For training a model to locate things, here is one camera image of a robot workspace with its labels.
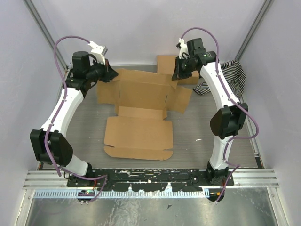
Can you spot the striped black white cloth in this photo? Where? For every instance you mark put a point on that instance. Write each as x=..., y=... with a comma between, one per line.
x=234, y=75

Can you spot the slotted grey cable duct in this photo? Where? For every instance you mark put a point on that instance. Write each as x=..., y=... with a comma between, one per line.
x=78, y=193

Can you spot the brown cardboard box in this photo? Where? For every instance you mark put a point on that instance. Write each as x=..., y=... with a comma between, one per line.
x=166, y=65
x=141, y=101

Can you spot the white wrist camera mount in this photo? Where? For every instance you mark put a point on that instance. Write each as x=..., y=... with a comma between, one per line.
x=98, y=51
x=183, y=49

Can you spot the left aluminium corner post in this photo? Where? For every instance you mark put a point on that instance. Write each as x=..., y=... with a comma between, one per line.
x=44, y=30

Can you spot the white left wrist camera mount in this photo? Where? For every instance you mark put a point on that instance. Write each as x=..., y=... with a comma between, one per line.
x=98, y=51

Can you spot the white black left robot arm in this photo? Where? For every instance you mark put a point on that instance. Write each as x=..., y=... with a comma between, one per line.
x=49, y=143

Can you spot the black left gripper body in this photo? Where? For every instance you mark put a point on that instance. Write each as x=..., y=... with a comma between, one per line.
x=94, y=70

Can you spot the aluminium front frame rail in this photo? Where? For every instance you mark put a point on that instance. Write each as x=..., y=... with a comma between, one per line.
x=48, y=179

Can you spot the folded brown cardboard box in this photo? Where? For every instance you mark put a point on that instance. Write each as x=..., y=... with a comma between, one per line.
x=166, y=65

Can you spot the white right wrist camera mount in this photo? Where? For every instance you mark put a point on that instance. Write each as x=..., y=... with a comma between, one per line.
x=183, y=49

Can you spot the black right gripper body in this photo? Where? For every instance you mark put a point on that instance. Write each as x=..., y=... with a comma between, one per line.
x=187, y=68

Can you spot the aluminium corner post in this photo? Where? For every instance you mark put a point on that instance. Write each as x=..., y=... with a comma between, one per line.
x=254, y=27
x=44, y=30

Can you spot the right aluminium corner post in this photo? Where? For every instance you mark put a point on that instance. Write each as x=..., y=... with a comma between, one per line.
x=254, y=27

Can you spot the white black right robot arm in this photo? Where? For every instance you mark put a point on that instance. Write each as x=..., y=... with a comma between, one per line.
x=231, y=114

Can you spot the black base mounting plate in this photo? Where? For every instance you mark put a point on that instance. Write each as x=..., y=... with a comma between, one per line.
x=151, y=180

